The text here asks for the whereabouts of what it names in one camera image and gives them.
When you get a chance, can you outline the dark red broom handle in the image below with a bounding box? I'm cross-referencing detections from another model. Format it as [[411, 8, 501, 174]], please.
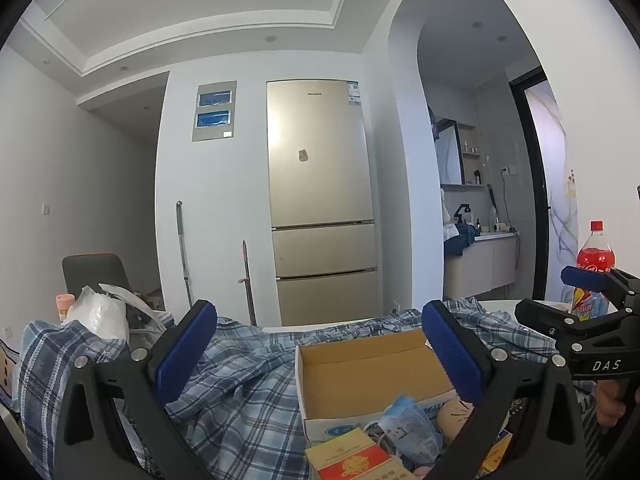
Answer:
[[239, 240, 257, 326]]

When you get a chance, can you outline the white plastic bag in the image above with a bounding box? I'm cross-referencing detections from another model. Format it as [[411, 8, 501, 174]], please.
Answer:
[[62, 284, 166, 342]]

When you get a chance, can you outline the red soda bottle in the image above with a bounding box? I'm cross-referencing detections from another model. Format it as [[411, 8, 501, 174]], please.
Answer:
[[572, 220, 615, 321]]

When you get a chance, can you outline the person's right hand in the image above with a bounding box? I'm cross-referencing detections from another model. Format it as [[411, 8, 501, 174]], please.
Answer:
[[594, 380, 626, 428]]

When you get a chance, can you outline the red gold cigarette pack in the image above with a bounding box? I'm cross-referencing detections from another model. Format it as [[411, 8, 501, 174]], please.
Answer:
[[305, 428, 413, 480]]

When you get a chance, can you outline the white cable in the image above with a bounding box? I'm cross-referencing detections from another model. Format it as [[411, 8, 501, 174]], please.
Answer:
[[361, 419, 402, 456]]

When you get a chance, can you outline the dark blue cloth on counter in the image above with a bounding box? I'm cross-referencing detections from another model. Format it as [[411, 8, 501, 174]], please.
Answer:
[[444, 222, 480, 258]]

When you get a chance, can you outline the grey chair back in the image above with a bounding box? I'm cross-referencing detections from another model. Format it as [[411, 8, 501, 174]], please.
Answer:
[[62, 252, 131, 297]]

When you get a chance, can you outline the grey mop handle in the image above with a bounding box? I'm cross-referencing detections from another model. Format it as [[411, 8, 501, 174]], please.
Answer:
[[176, 200, 193, 308]]

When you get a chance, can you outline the blue patterned snack packet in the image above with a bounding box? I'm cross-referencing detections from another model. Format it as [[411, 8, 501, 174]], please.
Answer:
[[378, 396, 442, 466]]

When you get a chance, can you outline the open cardboard box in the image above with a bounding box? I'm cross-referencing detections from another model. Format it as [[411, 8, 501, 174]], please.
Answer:
[[295, 330, 457, 443]]

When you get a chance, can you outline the bathroom mirror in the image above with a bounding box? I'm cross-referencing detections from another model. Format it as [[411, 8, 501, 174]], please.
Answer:
[[434, 119, 464, 185]]

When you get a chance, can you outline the beige round squishy bun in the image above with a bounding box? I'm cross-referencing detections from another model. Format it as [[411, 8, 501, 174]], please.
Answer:
[[436, 398, 474, 445]]

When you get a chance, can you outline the grey electrical wall panel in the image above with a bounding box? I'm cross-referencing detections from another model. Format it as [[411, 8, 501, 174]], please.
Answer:
[[192, 81, 236, 142]]

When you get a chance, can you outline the white bathroom vanity cabinet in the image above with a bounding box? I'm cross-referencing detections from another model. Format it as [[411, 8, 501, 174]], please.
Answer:
[[444, 233, 518, 299]]

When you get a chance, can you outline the gold refrigerator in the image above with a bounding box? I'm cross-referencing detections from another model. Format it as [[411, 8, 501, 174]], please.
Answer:
[[267, 80, 380, 326]]

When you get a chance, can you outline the blue plaid shirt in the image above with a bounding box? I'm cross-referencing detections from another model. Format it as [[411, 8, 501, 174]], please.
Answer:
[[14, 299, 556, 479]]

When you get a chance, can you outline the pink cup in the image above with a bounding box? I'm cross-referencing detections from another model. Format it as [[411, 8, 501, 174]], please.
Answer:
[[55, 294, 76, 323]]

